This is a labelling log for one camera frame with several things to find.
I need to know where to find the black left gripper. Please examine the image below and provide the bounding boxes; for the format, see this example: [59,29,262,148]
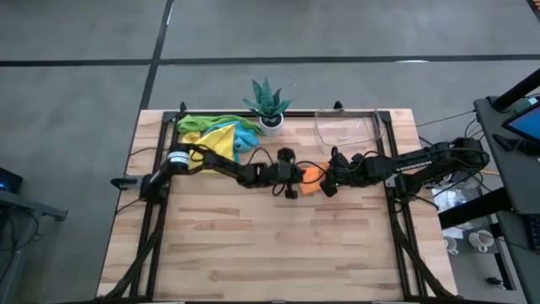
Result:
[261,146,304,200]

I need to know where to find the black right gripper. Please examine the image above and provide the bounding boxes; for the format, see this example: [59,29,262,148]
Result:
[320,151,370,198]

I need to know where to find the clear plastic basket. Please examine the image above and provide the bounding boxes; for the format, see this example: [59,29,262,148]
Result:
[314,107,386,155]

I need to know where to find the orange microfiber towel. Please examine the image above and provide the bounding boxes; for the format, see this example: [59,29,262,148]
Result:
[298,162,331,196]

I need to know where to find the blue microfiber towel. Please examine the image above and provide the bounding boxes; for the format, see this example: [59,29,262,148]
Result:
[202,120,261,164]

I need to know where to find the yellow microfiber towel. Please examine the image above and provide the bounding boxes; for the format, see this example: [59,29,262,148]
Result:
[181,123,237,172]

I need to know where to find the green microfiber towel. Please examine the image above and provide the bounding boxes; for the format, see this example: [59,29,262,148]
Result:
[175,114,266,136]

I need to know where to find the potted plant in white pot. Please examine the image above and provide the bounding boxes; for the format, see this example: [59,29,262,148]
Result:
[242,78,294,138]

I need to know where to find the white crumpled papers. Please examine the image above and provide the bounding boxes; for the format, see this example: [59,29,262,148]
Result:
[430,185,470,213]

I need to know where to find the white ceramic mug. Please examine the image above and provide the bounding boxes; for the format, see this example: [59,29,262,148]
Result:
[442,235,460,256]
[467,230,495,253]

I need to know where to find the black stand beam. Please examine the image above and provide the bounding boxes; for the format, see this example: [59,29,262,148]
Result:
[437,187,514,230]

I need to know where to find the dark grey desk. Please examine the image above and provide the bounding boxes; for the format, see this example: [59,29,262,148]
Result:
[472,95,540,304]

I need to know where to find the tablet with blue screen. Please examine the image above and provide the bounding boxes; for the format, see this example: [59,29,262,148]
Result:
[500,105,540,144]

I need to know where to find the black slanted pole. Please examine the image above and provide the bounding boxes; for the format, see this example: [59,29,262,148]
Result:
[491,69,540,111]

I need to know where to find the black keyboard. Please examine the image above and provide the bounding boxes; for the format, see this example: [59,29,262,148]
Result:
[525,213,540,252]

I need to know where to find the grey desk leg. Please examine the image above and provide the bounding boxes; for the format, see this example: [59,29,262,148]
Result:
[0,187,69,222]

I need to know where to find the black device with blue light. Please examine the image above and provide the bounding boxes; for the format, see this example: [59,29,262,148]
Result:
[0,166,24,194]

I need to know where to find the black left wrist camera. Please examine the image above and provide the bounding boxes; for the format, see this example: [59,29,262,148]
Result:
[278,162,294,183]

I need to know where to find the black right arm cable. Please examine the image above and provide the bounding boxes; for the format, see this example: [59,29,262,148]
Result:
[294,145,338,186]

